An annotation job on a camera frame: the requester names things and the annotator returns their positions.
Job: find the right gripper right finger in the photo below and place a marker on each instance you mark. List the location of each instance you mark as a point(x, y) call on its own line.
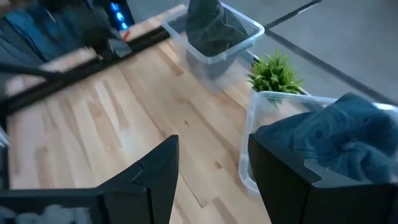
point(286, 193)

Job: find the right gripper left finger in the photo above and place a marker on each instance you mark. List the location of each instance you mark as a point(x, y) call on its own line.
point(149, 193)

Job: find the green denim cap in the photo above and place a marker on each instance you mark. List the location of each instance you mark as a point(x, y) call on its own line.
point(214, 28)

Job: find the clear plastic container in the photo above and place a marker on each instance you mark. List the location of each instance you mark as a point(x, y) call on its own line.
point(264, 105)
point(211, 82)

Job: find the small green potted plant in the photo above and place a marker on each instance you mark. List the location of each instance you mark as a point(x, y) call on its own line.
point(273, 76)

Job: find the black computer with blue lights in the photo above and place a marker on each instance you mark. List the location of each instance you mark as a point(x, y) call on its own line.
point(119, 15)

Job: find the blue fabric chair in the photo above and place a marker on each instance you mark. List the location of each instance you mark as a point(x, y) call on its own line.
point(31, 34)

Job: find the black aluminium frame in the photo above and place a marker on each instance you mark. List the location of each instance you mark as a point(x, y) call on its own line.
point(77, 74)

